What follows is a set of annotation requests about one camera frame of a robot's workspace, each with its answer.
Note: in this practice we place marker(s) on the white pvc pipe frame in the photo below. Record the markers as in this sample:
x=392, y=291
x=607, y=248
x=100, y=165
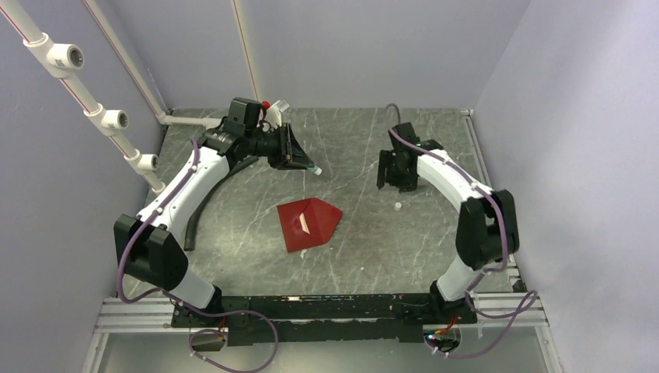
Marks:
x=81, y=102

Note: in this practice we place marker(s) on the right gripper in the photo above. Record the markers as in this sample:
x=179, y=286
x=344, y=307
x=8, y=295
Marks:
x=385, y=176

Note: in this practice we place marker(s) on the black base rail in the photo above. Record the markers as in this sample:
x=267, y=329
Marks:
x=405, y=317

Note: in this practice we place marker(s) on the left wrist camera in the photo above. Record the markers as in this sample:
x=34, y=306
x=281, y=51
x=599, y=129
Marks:
x=275, y=112

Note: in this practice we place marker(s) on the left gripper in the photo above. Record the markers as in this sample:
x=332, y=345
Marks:
x=291, y=155

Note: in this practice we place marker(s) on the green glue stick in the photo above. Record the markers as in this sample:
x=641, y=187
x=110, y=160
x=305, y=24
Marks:
x=315, y=170

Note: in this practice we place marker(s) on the red envelope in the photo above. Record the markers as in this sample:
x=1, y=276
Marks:
x=322, y=219

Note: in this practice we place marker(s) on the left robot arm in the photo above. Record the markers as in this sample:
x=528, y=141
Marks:
x=150, y=244

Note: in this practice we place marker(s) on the tan letter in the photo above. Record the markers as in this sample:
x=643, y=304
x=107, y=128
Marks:
x=303, y=224

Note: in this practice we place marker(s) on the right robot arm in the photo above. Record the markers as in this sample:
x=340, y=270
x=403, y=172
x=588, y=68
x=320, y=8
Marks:
x=487, y=230

